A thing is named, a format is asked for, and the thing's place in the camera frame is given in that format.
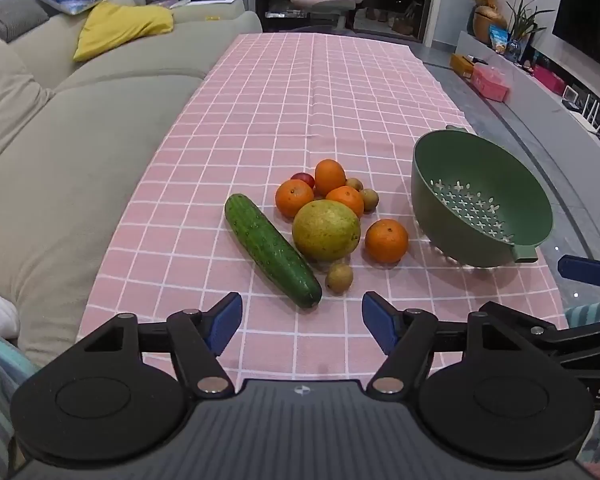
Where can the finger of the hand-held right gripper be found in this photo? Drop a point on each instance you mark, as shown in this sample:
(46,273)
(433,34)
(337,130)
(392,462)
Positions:
(585,270)
(555,334)

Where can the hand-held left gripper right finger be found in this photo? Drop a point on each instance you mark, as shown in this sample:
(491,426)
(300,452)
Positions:
(380,323)

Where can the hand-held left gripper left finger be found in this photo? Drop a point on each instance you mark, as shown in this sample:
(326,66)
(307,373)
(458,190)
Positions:
(227,321)

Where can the small brown longan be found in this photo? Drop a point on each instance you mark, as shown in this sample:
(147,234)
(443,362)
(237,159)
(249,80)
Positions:
(354,184)
(369,199)
(339,276)

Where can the orange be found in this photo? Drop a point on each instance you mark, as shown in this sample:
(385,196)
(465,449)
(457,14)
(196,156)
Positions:
(349,197)
(294,199)
(330,176)
(386,241)

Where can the green cucumber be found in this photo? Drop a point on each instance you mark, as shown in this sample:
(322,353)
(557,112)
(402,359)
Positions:
(270,247)

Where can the yellow-green citrus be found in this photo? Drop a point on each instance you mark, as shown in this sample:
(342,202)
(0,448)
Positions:
(325,230)

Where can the green colander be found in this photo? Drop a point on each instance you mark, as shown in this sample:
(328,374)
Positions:
(440,195)

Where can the red plum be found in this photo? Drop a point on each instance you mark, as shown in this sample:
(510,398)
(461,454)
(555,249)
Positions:
(304,178)

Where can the striped teal clothing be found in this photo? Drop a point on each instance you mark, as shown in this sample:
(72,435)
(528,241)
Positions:
(592,312)
(0,400)

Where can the white router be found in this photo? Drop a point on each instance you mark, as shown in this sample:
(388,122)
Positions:
(594,115)

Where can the white low cabinet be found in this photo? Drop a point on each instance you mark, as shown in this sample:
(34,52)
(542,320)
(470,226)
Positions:
(530,91)

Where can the magenta box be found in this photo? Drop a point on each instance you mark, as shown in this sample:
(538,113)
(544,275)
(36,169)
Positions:
(549,79)

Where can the pink box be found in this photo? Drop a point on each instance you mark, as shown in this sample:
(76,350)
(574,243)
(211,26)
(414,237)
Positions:
(491,84)

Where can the beige sofa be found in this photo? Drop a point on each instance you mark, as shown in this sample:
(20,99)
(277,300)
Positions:
(80,160)

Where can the pink checked tablecloth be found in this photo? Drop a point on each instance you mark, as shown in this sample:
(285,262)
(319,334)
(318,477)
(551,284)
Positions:
(305,100)

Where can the orange box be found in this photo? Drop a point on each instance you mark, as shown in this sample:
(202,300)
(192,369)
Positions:
(462,65)

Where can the blue snack bag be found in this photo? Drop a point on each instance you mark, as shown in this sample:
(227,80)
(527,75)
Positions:
(499,39)

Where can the potted green plant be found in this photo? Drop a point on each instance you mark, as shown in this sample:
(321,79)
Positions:
(525,25)

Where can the brown vase with dried flowers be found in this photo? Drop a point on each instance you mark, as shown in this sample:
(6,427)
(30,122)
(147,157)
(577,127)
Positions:
(487,12)

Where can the yellow pillow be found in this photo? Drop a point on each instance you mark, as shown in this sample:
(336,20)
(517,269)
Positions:
(120,25)

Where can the beige cushion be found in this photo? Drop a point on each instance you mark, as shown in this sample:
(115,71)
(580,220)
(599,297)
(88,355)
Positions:
(5,95)

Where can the grey checked cushion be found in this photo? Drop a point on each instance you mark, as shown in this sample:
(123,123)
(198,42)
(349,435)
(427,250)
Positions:
(10,20)

